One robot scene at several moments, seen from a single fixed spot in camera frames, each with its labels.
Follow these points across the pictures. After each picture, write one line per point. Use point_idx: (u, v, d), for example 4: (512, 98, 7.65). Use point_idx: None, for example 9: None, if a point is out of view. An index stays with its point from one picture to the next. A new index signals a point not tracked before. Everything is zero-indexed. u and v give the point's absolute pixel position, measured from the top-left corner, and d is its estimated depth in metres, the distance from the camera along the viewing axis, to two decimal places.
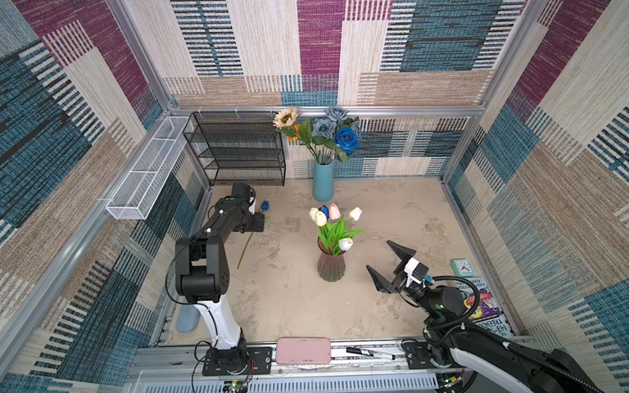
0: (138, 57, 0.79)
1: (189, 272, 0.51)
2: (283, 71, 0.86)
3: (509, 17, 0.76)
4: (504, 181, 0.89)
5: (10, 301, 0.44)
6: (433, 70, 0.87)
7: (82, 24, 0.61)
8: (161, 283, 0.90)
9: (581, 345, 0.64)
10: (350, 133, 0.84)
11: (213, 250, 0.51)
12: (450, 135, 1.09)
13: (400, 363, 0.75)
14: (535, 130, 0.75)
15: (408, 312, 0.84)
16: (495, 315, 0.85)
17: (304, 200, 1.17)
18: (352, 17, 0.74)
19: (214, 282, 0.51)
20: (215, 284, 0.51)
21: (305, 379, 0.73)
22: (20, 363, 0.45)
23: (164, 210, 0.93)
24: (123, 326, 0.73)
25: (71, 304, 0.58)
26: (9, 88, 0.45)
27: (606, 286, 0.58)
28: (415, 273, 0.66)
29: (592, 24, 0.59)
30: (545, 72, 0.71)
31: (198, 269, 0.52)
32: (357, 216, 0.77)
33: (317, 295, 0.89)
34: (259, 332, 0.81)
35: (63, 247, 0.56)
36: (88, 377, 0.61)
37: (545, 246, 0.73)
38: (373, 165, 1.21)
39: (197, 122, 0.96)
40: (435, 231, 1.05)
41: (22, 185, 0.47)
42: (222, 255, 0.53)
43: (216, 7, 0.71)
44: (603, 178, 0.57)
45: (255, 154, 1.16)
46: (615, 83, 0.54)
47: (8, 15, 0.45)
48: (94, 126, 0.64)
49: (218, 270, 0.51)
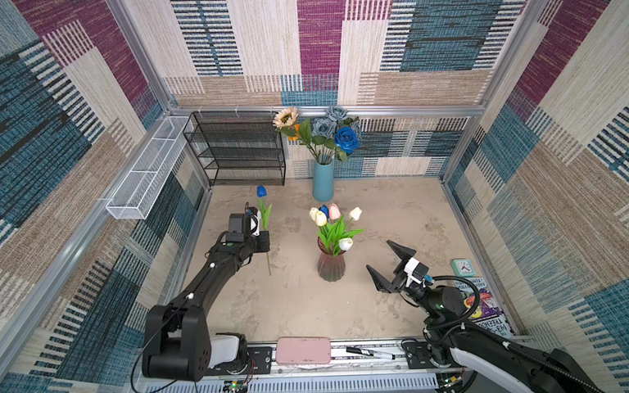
0: (138, 57, 0.79)
1: (159, 352, 0.41)
2: (283, 71, 0.86)
3: (509, 17, 0.76)
4: (503, 181, 0.89)
5: (11, 301, 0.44)
6: (433, 70, 0.87)
7: (82, 24, 0.61)
8: (161, 283, 0.90)
9: (581, 345, 0.64)
10: (350, 133, 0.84)
11: (189, 327, 0.41)
12: (450, 135, 1.09)
13: (400, 363, 0.75)
14: (535, 130, 0.75)
15: (408, 312, 0.84)
16: (495, 315, 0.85)
17: (304, 200, 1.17)
18: (352, 17, 0.74)
19: (189, 365, 0.41)
20: (189, 368, 0.41)
21: (305, 379, 0.73)
22: (20, 363, 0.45)
23: (164, 210, 0.93)
24: (123, 326, 0.73)
25: (71, 304, 0.58)
26: (9, 88, 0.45)
27: (606, 286, 0.58)
28: (415, 273, 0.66)
29: (592, 24, 0.59)
30: (545, 72, 0.71)
31: (171, 348, 0.43)
32: (358, 216, 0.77)
33: (317, 295, 0.89)
34: (259, 332, 0.81)
35: (63, 247, 0.56)
36: (88, 377, 0.61)
37: (545, 246, 0.73)
38: (372, 165, 1.21)
39: (197, 122, 0.96)
40: (435, 231, 1.05)
41: (22, 184, 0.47)
42: (201, 330, 0.43)
43: (216, 6, 0.71)
44: (603, 178, 0.57)
45: (255, 154, 1.16)
46: (615, 83, 0.54)
47: (8, 15, 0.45)
48: (94, 126, 0.64)
49: (192, 353, 0.41)
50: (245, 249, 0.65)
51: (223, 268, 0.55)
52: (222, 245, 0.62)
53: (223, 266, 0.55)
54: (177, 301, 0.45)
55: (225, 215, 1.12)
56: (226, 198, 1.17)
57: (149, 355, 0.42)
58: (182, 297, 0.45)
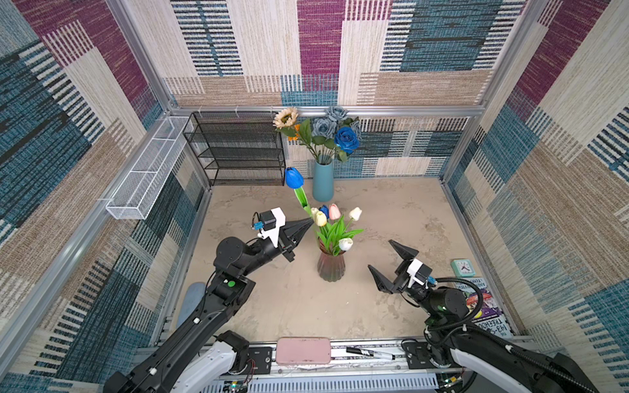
0: (138, 57, 0.79)
1: None
2: (283, 71, 0.86)
3: (509, 17, 0.76)
4: (503, 181, 0.89)
5: (10, 301, 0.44)
6: (433, 70, 0.87)
7: (82, 24, 0.61)
8: (161, 283, 0.90)
9: (581, 345, 0.64)
10: (350, 133, 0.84)
11: None
12: (450, 135, 1.09)
13: (400, 363, 0.75)
14: (535, 130, 0.75)
15: (408, 312, 0.84)
16: (495, 315, 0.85)
17: (304, 200, 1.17)
18: (352, 17, 0.74)
19: None
20: None
21: (305, 380, 0.73)
22: (20, 363, 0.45)
23: (165, 210, 0.93)
24: (123, 326, 0.73)
25: (71, 304, 0.58)
26: (9, 88, 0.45)
27: (606, 286, 0.58)
28: (418, 275, 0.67)
29: (592, 24, 0.59)
30: (545, 72, 0.71)
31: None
32: (358, 216, 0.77)
33: (317, 295, 0.89)
34: (259, 332, 0.81)
35: (63, 247, 0.56)
36: (88, 377, 0.61)
37: (545, 246, 0.73)
38: (372, 165, 1.21)
39: (197, 122, 0.96)
40: (435, 231, 1.05)
41: (22, 184, 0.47)
42: None
43: (216, 7, 0.71)
44: (603, 177, 0.57)
45: (255, 154, 1.16)
46: (615, 83, 0.54)
47: (8, 15, 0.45)
48: (93, 126, 0.64)
49: None
50: (246, 289, 0.54)
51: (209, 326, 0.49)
52: (220, 283, 0.54)
53: (209, 322, 0.48)
54: (137, 377, 0.40)
55: (225, 215, 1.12)
56: (226, 198, 1.17)
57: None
58: (144, 371, 0.41)
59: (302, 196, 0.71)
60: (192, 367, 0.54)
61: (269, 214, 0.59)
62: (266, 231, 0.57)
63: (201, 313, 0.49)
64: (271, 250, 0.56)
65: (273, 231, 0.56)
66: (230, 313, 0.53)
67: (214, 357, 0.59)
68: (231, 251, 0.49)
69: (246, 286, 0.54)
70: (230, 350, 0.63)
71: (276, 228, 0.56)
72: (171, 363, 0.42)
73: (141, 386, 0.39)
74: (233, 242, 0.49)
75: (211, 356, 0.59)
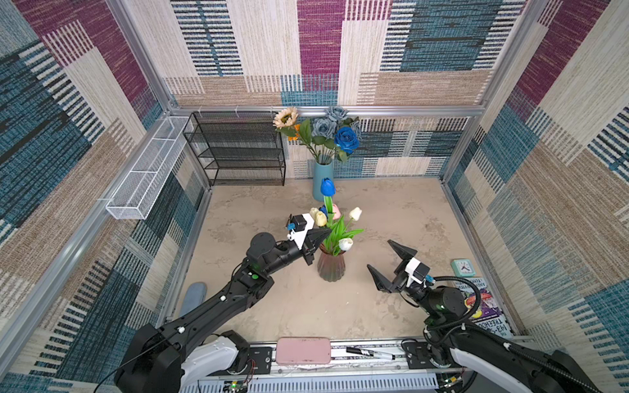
0: (138, 57, 0.79)
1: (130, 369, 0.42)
2: (283, 71, 0.86)
3: (509, 17, 0.76)
4: (503, 181, 0.89)
5: (10, 301, 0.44)
6: (433, 70, 0.87)
7: (82, 24, 0.61)
8: (161, 283, 0.90)
9: (581, 345, 0.64)
10: (350, 133, 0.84)
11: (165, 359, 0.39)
12: (450, 135, 1.09)
13: (400, 363, 0.75)
14: (535, 130, 0.75)
15: (408, 312, 0.84)
16: (495, 315, 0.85)
17: (304, 200, 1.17)
18: (352, 17, 0.74)
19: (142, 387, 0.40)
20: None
21: (305, 379, 0.73)
22: (20, 363, 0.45)
23: (164, 210, 0.93)
24: (123, 326, 0.73)
25: (71, 304, 0.58)
26: (9, 88, 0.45)
27: (607, 286, 0.58)
28: (416, 273, 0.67)
29: (592, 24, 0.59)
30: (545, 72, 0.71)
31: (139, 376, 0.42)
32: (357, 216, 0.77)
33: (317, 295, 0.89)
34: (259, 332, 0.81)
35: (63, 247, 0.56)
36: (88, 377, 0.61)
37: (545, 246, 0.73)
38: (372, 165, 1.21)
39: (197, 122, 0.96)
40: (435, 231, 1.05)
41: (21, 185, 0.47)
42: (172, 372, 0.41)
43: (216, 7, 0.71)
44: (603, 178, 0.57)
45: (255, 154, 1.16)
46: (615, 83, 0.54)
47: (8, 15, 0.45)
48: (93, 126, 0.64)
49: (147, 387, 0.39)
50: (266, 286, 0.60)
51: (232, 306, 0.52)
52: (246, 273, 0.59)
53: (232, 303, 0.52)
54: (165, 332, 0.43)
55: (225, 215, 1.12)
56: (225, 198, 1.17)
57: (120, 371, 0.42)
58: (173, 328, 0.44)
59: (330, 205, 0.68)
60: (198, 351, 0.54)
61: (301, 216, 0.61)
62: (296, 232, 0.64)
63: (227, 293, 0.53)
64: (294, 253, 0.63)
65: (300, 234, 0.63)
66: (248, 304, 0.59)
67: (219, 346, 0.60)
68: (260, 240, 0.56)
69: (267, 282, 0.59)
70: (233, 347, 0.63)
71: (305, 232, 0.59)
72: (197, 327, 0.46)
73: (169, 339, 0.42)
74: (266, 237, 0.56)
75: (216, 345, 0.59)
